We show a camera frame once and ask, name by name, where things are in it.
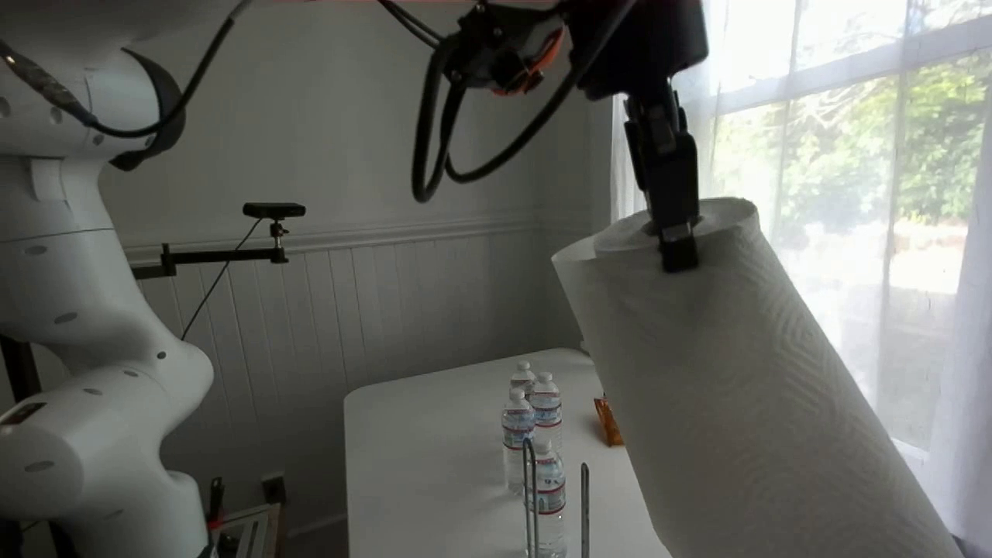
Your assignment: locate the white framed window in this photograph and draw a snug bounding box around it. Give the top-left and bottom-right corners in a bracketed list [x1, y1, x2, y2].
[680, 0, 992, 489]

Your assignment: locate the orange chips bag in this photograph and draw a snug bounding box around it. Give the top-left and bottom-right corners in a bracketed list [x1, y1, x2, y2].
[592, 393, 626, 451]

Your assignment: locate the black stereo camera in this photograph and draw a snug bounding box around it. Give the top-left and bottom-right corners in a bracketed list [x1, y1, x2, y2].
[237, 200, 311, 223]

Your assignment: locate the white sheer curtain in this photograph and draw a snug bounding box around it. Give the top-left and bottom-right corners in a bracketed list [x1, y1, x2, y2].
[608, 0, 992, 558]

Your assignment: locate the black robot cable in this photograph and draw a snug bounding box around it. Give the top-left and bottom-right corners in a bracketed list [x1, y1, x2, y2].
[0, 0, 631, 208]

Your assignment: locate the framed picture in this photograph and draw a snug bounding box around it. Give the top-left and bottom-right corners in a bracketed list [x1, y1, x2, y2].
[218, 499, 288, 558]

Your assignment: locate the metal paper towel holder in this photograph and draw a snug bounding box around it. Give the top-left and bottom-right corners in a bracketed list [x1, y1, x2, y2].
[518, 430, 595, 558]

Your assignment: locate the white paper towel roll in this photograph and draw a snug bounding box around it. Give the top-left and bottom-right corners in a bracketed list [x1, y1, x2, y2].
[549, 194, 968, 558]

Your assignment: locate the clear plastic water bottle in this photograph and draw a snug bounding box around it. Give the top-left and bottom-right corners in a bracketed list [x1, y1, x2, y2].
[498, 384, 540, 494]
[528, 368, 567, 446]
[528, 436, 569, 558]
[507, 361, 542, 400]

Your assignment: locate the red handled tool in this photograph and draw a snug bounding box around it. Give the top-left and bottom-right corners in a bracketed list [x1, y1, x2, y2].
[202, 476, 229, 558]

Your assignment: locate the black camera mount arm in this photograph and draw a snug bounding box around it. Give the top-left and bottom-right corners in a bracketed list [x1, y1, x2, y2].
[122, 216, 293, 282]

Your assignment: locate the black wrist camera orange mount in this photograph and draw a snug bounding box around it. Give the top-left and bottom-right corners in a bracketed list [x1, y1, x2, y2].
[441, 0, 572, 98]

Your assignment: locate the wall power outlet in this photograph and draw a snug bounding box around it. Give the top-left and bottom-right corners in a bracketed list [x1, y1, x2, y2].
[258, 467, 293, 510]

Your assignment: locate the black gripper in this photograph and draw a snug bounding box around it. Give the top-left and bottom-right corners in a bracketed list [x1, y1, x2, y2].
[567, 0, 714, 280]

